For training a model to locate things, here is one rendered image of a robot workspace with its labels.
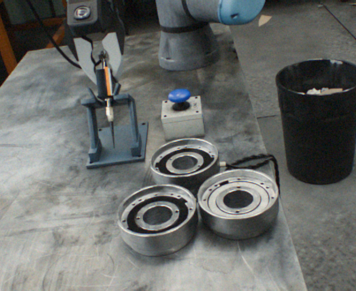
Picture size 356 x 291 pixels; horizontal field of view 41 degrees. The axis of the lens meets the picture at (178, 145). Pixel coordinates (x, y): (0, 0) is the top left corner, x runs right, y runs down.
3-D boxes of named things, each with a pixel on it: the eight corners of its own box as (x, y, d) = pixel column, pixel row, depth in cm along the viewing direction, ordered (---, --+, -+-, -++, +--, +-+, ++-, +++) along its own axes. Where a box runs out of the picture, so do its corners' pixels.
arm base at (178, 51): (160, 52, 123) (153, 14, 118) (218, 43, 122) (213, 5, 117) (158, 74, 110) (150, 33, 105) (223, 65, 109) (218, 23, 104)
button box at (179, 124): (205, 135, 83) (201, 111, 81) (165, 141, 84) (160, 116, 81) (203, 114, 90) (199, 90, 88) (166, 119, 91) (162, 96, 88)
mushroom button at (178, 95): (194, 120, 84) (190, 94, 81) (171, 123, 84) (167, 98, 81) (193, 109, 87) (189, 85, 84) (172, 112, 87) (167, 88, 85)
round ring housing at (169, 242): (149, 273, 58) (142, 248, 55) (109, 231, 65) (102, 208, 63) (216, 231, 62) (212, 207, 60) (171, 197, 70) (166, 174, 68)
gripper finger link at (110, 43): (134, 67, 86) (118, 19, 81) (132, 81, 81) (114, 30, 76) (118, 72, 86) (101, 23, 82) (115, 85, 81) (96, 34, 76)
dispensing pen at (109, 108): (102, 148, 78) (91, 48, 79) (108, 149, 82) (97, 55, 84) (116, 146, 78) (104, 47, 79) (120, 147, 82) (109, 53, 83)
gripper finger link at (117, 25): (132, 49, 79) (115, -2, 75) (131, 52, 78) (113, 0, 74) (105, 56, 80) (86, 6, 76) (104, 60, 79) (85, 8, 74)
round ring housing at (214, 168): (150, 202, 70) (145, 179, 67) (157, 162, 78) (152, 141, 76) (221, 196, 68) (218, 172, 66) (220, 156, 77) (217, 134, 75)
